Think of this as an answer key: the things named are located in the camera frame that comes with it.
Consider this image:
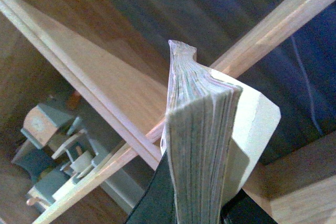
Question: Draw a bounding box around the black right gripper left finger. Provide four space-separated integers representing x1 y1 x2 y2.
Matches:
125 154 176 224

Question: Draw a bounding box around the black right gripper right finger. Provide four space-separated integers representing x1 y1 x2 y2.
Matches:
222 189 276 224

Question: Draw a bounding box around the white paperback story book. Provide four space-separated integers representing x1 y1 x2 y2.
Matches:
163 40 281 223

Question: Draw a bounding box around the grey wooden toy set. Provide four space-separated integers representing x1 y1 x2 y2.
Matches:
12 116 109 206

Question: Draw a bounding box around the wooden bookshelf left unit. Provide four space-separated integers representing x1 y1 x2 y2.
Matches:
1 0 335 223

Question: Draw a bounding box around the dark blue curtain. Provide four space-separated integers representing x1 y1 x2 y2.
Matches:
111 0 335 165

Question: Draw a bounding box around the white curtain cord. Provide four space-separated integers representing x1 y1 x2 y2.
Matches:
290 36 322 135

